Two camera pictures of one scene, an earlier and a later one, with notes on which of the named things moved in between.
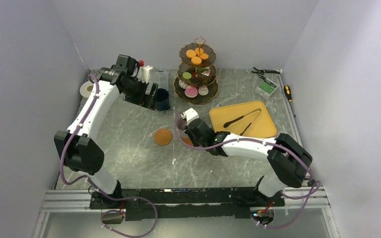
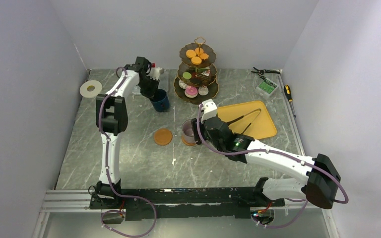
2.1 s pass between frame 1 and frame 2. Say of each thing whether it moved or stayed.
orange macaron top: stayed
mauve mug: moved
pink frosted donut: stayed
